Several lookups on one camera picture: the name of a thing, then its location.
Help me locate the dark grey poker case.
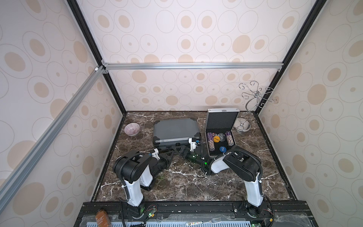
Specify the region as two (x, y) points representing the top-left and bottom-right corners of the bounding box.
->
(153, 118), (202, 148)

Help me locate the silver aluminium poker case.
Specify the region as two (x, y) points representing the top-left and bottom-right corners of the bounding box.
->
(205, 108), (240, 157)

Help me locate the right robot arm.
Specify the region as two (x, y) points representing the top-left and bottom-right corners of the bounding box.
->
(172, 138), (263, 208)

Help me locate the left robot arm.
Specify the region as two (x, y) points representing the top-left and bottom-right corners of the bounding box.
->
(113, 149), (174, 213)

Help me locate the pink ribbed bowl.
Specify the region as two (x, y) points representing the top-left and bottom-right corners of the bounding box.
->
(124, 123), (140, 136)

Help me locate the metal fork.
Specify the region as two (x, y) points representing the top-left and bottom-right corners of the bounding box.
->
(186, 217), (222, 227)

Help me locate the brown bottle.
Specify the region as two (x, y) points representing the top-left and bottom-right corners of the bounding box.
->
(95, 209), (111, 227)

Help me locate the chrome hook stand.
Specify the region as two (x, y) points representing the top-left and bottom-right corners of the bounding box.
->
(233, 80), (278, 133)

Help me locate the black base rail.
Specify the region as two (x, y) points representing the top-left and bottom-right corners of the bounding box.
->
(75, 201), (317, 227)

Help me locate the horizontal aluminium rail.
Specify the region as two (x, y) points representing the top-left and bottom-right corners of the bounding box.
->
(96, 61), (284, 72)

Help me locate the diagonal aluminium rail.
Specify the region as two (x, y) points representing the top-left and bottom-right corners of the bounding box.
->
(1, 65), (105, 212)

